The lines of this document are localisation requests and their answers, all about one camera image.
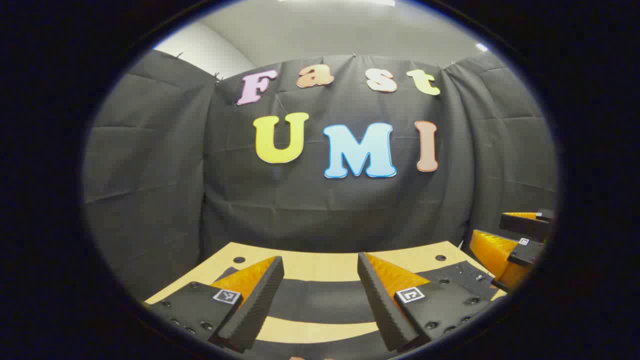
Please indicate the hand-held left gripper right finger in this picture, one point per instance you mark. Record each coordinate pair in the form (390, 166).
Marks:
(382, 305)

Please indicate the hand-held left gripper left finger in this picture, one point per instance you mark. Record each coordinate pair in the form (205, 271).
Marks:
(255, 300)

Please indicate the black backdrop cloth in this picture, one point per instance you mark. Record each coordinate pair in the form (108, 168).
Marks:
(325, 210)

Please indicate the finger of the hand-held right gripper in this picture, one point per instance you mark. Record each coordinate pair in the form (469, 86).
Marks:
(525, 225)
(492, 255)

